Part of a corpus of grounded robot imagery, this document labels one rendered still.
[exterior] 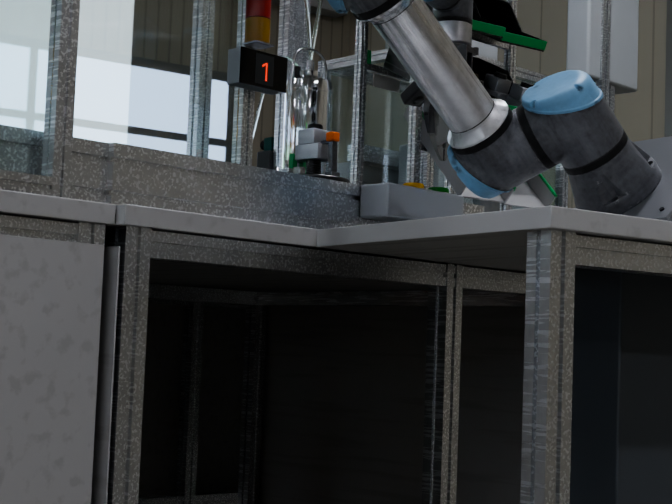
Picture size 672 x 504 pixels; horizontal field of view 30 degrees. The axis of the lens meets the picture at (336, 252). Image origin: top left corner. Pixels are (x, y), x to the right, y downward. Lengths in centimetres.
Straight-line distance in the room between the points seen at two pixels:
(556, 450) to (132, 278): 64
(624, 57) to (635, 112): 102
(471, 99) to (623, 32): 235
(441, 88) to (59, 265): 67
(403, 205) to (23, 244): 76
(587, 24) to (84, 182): 258
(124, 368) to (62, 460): 16
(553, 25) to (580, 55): 161
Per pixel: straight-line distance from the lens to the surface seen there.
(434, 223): 181
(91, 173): 190
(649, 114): 529
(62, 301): 178
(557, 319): 166
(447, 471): 233
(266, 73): 249
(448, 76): 201
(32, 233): 178
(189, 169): 200
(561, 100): 204
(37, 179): 179
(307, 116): 348
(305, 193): 216
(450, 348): 232
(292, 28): 392
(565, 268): 167
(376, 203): 222
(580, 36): 420
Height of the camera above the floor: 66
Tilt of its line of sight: 4 degrees up
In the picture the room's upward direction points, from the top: 2 degrees clockwise
